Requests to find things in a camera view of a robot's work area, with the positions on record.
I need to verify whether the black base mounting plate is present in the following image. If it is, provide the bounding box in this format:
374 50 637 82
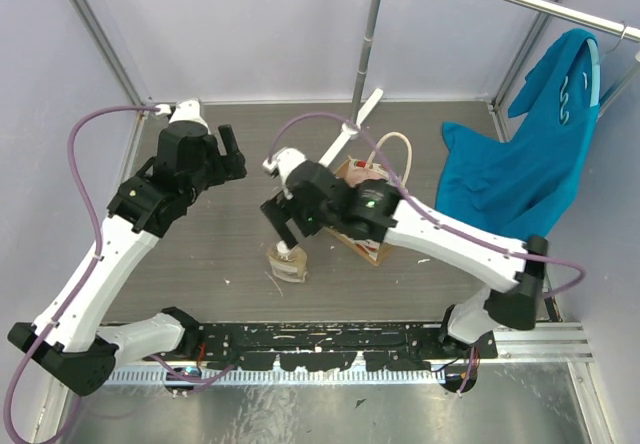
142 319 499 371

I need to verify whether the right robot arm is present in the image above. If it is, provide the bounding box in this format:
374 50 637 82
261 148 548 358

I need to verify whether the clear yellowish soap bottle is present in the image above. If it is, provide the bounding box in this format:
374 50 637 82
267 241 308 283

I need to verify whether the purple cable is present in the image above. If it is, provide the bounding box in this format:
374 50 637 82
267 111 586 395
7 104 236 443

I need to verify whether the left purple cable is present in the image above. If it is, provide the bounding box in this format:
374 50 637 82
7 104 236 443

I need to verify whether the metal clothes rack pole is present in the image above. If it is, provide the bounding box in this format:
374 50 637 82
349 0 382 123

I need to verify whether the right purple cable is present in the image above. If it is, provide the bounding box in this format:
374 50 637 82
267 111 586 395

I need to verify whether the white slotted cable duct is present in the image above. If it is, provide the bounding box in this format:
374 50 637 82
107 365 445 386

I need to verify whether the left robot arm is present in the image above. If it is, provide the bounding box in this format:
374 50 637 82
8 121 247 397

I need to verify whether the orange pump bottle lying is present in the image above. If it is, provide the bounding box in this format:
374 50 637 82
345 168 388 188

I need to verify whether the light blue clothes hanger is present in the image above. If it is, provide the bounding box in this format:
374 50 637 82
583 37 601 107

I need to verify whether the teal blue t-shirt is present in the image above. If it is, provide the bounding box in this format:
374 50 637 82
435 29 600 241

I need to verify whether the white rack base foot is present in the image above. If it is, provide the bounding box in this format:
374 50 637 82
319 88 384 167

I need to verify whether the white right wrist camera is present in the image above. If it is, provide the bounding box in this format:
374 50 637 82
262 147 307 200

